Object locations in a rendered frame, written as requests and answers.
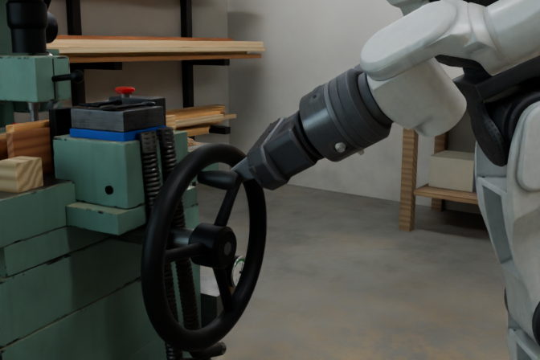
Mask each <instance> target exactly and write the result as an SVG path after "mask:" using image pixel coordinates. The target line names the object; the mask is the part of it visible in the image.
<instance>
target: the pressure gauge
mask: <svg viewBox="0 0 540 360"><path fill-rule="evenodd" d="M245 258H246V257H245V256H237V255H235V256H234V258H233V260H232V262H230V263H229V265H228V266H226V267H225V271H226V274H227V281H228V284H229V288H230V290H231V294H232V288H236V285H237V284H238V282H239V278H240V275H241V274H240V273H239V271H241V269H242V270H243V268H242V264H243V265H244V261H245Z"/></svg>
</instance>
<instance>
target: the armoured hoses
mask: <svg viewBox="0 0 540 360"><path fill-rule="evenodd" d="M157 137H158V138H159V142H160V143H159V145H160V146H161V147H160V150H161V152H160V154H161V159H162V167H163V169H162V171H163V172H164V173H163V176H164V178H163V180H164V181H165V180H166V179H167V177H168V176H169V174H170V172H171V171H172V170H173V169H174V167H175V166H176V165H177V164H178V163H177V162H176V161H177V158H176V155H177V154H176V153H175V151H176V149H175V148H174V147H175V138H174V128H173V127H162V128H158V129H156V130H155V131H154V130H146V131H140V132H138V133H137V139H138V140H139V142H140V145H141V148H140V149H141V154H142V156H141V158H142V159H143V160H142V164H143V166H142V168H143V173H144V174H143V177H144V182H145V184H144V186H145V191H146V192H145V195H146V197H145V199H146V200H147V202H146V204H147V205H148V206H147V207H146V208H147V209H148V210H147V213H149V215H150V212H151V210H152V207H153V204H154V202H155V199H156V197H157V196H158V193H159V191H160V189H161V188H162V186H161V183H162V182H161V181H160V179H161V177H160V176H159V175H160V172H159V170H160V168H159V167H158V166H159V163H158V158H157V156H158V154H157V153H156V152H157V151H158V150H157V147H158V143H157ZM182 204H183V201H182V198H181V200H180V202H179V204H178V206H177V209H176V211H175V213H174V217H173V220H172V223H171V225H170V226H172V227H184V228H187V226H186V222H185V220H186V218H185V217H184V216H185V214H184V209H183V207H184V206H183V205H182ZM149 215H148V217H149ZM175 264H176V266H175V267H176V272H177V277H178V278H177V280H178V284H179V286H178V287H179V292H180V294H179V296H180V300H181V304H182V306H181V307H182V315H183V320H184V322H183V323H184V324H185V325H184V327H185V329H188V330H198V329H200V322H199V318H198V307H197V303H196V301H197V299H196V295H195V287H194V279H193V277H194V276H193V275H192V274H193V272H192V267H191V265H192V263H191V259H190V258H187V259H183V260H178V261H175ZM171 268H172V265H171V263H168V264H164V279H165V288H166V297H167V300H168V303H169V307H170V310H171V313H172V314H173V316H174V318H175V320H176V321H177V322H179V320H178V311H177V307H176V305H177V303H176V299H175V297H176V295H175V291H174V282H173V280H174V278H173V277H172V276H173V273H172V271H173V270H172V269H171ZM165 346H166V348H165V349H166V357H167V360H212V359H211V358H212V357H218V356H220V355H223V354H225V352H226V349H227V348H226V345H225V344H224V343H223V342H221V341H219V342H217V343H216V344H214V345H213V346H211V347H209V348H207V349H205V350H200V351H195V352H189V353H190V355H191V356H192V358H184V357H183V355H182V354H183V352H182V351H181V350H176V349H175V348H173V347H171V346H169V345H168V344H167V343H165Z"/></svg>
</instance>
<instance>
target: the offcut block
mask: <svg viewBox="0 0 540 360"><path fill-rule="evenodd" d="M40 186H43V170H42V158H40V157H27V156H19V157H13V158H8V159H5V160H1V161H0V191H5V192H12V193H20V192H23V191H26V190H31V189H34V188H36V187H40Z"/></svg>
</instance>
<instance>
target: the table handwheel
mask: <svg viewBox="0 0 540 360"><path fill-rule="evenodd" d="M246 156H247V155H246V154H245V153H244V152H243V151H241V150H240V149H238V148H236V147H235V146H233V145H230V144H227V143H221V142H215V143H210V144H206V145H202V146H200V147H198V148H197V149H195V150H193V151H192V152H190V153H189V154H187V155H186V156H185V157H184V158H183V159H182V160H181V161H180V162H179V163H178V164H177V165H176V166H175V167H174V169H173V170H172V171H171V172H170V174H169V176H168V177H167V179H166V180H165V182H164V183H163V185H162V188H161V189H160V191H159V193H158V195H157V197H156V199H155V202H154V204H153V207H152V210H151V212H150V215H149V220H148V223H147V224H146V225H144V226H142V227H139V228H136V229H134V230H131V231H128V232H126V233H124V234H122V235H112V234H110V235H111V237H112V238H113V239H115V240H120V241H124V242H128V243H135V244H140V245H143V246H142V252H141V291H142V296H143V301H144V304H145V310H146V312H147V315H148V317H149V320H150V322H151V324H152V326H153V328H154V329H155V331H156V332H157V334H158V336H159V337H160V338H161V339H162V340H163V341H164V342H165V343H167V344H168V345H169V346H171V347H173V348H175V349H176V350H181V351H185V352H195V351H200V350H205V349H207V348H209V347H211V346H213V345H214V344H216V343H217V342H219V341H220V340H221V339H223V338H224V337H225V336H226V335H227V334H228V333H229V332H230V331H231V329H232V328H233V327H234V325H235V324H236V322H237V321H238V320H239V319H240V317H241V316H242V314H243V312H244V310H245V309H246V307H247V305H248V302H249V301H250V299H251V297H252V294H253V292H254V289H255V286H256V283H257V281H258V278H259V274H260V269H261V266H262V263H263V258H264V250H265V244H266V235H267V209H266V202H265V197H264V189H263V187H262V186H261V185H260V184H259V183H258V182H257V181H256V180H255V179H254V178H253V179H251V180H249V181H246V182H243V187H244V189H245V192H246V195H247V202H248V209H249V238H248V245H247V254H246V258H245V261H244V265H243V270H242V272H241V275H240V278H239V282H238V284H237V285H236V288H235V291H234V292H233V294H232V295H231V290H230V288H229V284H228V281H227V274H226V271H225V267H226V266H228V265H229V263H230V262H232V260H233V258H234V256H235V252H236V246H237V242H236V237H235V234H234V232H233V230H232V229H231V228H230V227H227V222H228V220H229V217H230V213H231V209H232V207H233V204H234V201H235V198H236V195H237V193H238V191H239V187H238V188H237V189H235V190H227V193H226V194H225V197H224V200H223V203H222V205H221V207H220V209H219V213H218V215H217V217H216V220H215V223H214V224H212V223H200V224H199V225H198V226H197V227H196V228H195V229H190V228H184V227H172V226H170V225H171V223H172V220H173V217H174V213H175V211H176V209H177V206H178V204H179V202H180V200H181V198H182V196H183V194H184V192H185V191H186V188H187V187H188V186H189V185H190V183H191V182H192V180H193V179H194V178H195V177H196V176H197V175H198V173H199V172H200V171H202V170H203V169H204V168H206V167H207V166H209V165H211V164H214V163H218V162H222V163H225V164H228V165H229V166H230V167H232V168H233V167H234V166H235V165H236V164H238V163H239V162H241V161H242V160H243V159H245V157H246ZM167 239H168V240H169V241H168V244H169V248H170V250H166V243H167ZM187 258H190V259H191V261H192V262H193V263H194V264H197V265H201V266H205V267H209V268H212V269H213V272H214V274H215V279H216V282H217V285H218V287H219V293H220V296H221V300H222V303H223V311H222V312H221V313H220V314H219V315H218V316H217V317H216V318H215V319H214V320H213V321H212V322H211V323H210V324H209V325H207V326H206V327H204V328H201V329H198V330H188V329H185V328H183V327H182V326H180V325H179V324H178V322H177V321H176V320H175V318H174V316H173V314H172V313H171V310H170V307H169V303H168V300H167V297H166V288H165V279H164V264H168V263H172V262H174V261H178V260H183V259H187Z"/></svg>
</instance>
